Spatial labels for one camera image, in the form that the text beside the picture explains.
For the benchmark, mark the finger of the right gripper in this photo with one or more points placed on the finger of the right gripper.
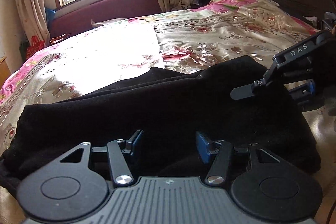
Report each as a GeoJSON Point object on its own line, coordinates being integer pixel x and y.
{"type": "Point", "coordinates": [305, 96]}
{"type": "Point", "coordinates": [256, 87]}

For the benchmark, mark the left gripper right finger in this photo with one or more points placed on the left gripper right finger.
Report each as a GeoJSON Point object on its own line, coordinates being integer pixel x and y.
{"type": "Point", "coordinates": [217, 155]}

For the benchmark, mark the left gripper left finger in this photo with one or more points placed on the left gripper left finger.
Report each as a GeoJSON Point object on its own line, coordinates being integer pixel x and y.
{"type": "Point", "coordinates": [119, 152]}

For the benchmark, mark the black pants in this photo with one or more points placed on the black pants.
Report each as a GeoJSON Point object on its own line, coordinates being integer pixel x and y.
{"type": "Point", "coordinates": [169, 107]}

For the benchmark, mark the floral satin bedspread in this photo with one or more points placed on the floral satin bedspread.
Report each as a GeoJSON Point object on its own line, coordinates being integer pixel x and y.
{"type": "Point", "coordinates": [76, 187]}

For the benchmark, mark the maroon padded window bench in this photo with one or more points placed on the maroon padded window bench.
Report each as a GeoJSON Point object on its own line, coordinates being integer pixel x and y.
{"type": "Point", "coordinates": [79, 21]}

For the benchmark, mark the wooden bedside cabinet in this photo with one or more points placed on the wooden bedside cabinet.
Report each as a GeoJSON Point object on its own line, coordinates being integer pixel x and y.
{"type": "Point", "coordinates": [5, 73]}

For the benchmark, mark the red shopping bag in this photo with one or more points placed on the red shopping bag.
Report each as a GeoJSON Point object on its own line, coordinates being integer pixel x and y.
{"type": "Point", "coordinates": [36, 45]}

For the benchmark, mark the blue plastic bag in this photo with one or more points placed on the blue plastic bag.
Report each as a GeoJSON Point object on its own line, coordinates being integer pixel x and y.
{"type": "Point", "coordinates": [50, 15]}

